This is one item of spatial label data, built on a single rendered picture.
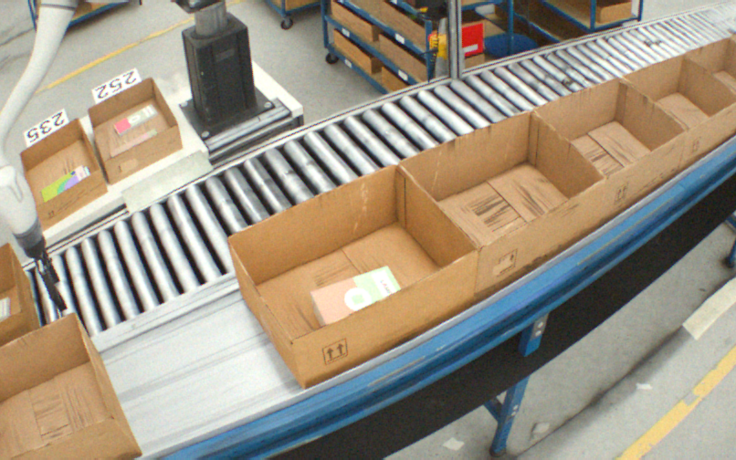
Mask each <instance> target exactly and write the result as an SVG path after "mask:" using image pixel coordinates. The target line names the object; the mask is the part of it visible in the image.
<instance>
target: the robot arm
mask: <svg viewBox="0 0 736 460"><path fill-rule="evenodd" d="M79 1H81V0H42V1H41V6H40V9H39V17H38V24H37V36H36V42H35V46H34V51H33V54H32V57H31V59H30V61H29V64H28V66H27V68H26V71H25V73H24V74H23V76H22V78H21V79H20V80H19V82H18V83H17V85H16V87H15V89H14V91H13V93H12V94H11V96H10V98H9V99H8V101H7V103H6V104H5V106H4V108H3V110H2V111H1V113H0V219H1V220H2V221H3V223H4V224H5V225H7V226H8V227H9V228H10V229H11V232H12V234H13V236H14V237H15V240H16V242H17V244H18V245H19V246H20V247H21V248H23V250H24V252H25V254H26V256H27V257H29V258H34V261H35V264H36V266H37V268H38V270H37V272H38V273H39V275H40V276H41V278H42V280H43V282H44V285H45V287H46V289H47V292H48V294H49V298H51V300H52V301H54V303H55V305H56V307H57V308H58V311H59V312H62V311H64V310H66V309H68V307H67V305H66V303H65V301H64V299H63V297H62V296H61V294H60V293H59V291H58V290H57V288H56V286H55V284H56V283H58V282H59V281H60V278H59V276H58V273H57V271H56V269H55V268H54V266H53V264H52V261H53V259H52V257H51V258H49V253H48V252H47V250H46V245H47V241H46V238H45V237H44V235H43V229H42V224H41V223H40V220H39V218H38V215H37V211H36V207H35V202H34V198H33V195H32V193H31V191H30V189H29V186H28V184H27V182H26V179H25V178H24V176H23V175H22V173H21V172H20V171H19V170H18V169H17V168H16V167H15V166H13V165H9V161H8V160H7V158H6V156H5V145H6V141H7V138H8V135H9V133H10V131H11V130H12V128H13V126H14V125H15V123H16V121H17V119H18V118H19V116H20V115H21V113H22V112H23V110H24V109H25V107H26V105H27V103H28V102H29V101H30V100H31V98H32V97H33V96H34V94H35V93H36V91H37V89H38V88H39V86H40V85H41V83H42V81H43V80H44V78H45V76H46V74H47V72H48V70H49V68H50V66H51V64H52V62H53V60H54V57H55V55H56V54H57V51H58V47H59V45H60V42H61V40H62V38H63V36H64V34H65V32H66V29H67V27H68V24H69V22H70V20H71V18H72V17H73V15H74V13H75V10H76V8H77V5H78V3H79ZM84 1H88V2H92V3H121V2H127V1H131V0H84ZM50 262H51V263H50Z"/></svg>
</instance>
